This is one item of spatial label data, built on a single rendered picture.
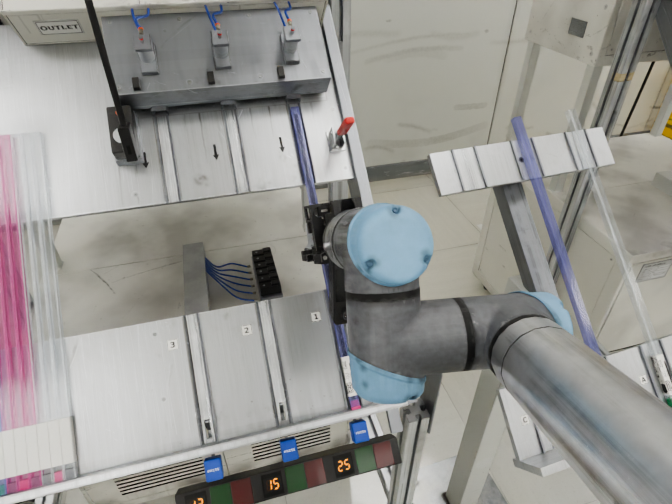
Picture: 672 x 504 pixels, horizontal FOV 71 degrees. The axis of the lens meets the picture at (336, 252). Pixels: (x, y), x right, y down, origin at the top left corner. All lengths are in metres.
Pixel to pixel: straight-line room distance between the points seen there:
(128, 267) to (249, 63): 0.66
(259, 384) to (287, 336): 0.08
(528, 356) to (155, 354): 0.53
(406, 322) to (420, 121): 2.42
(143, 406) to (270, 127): 0.48
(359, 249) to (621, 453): 0.23
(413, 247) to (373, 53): 2.21
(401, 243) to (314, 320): 0.36
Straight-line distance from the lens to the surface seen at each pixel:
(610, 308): 1.54
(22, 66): 0.94
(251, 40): 0.84
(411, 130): 2.82
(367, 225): 0.41
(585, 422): 0.36
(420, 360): 0.46
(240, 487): 0.78
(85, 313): 1.18
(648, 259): 1.48
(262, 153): 0.81
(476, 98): 2.94
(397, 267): 0.42
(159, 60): 0.83
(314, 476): 0.79
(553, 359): 0.41
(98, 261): 1.33
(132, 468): 0.76
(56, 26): 0.91
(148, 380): 0.76
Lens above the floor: 1.35
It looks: 37 degrees down
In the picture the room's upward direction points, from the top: straight up
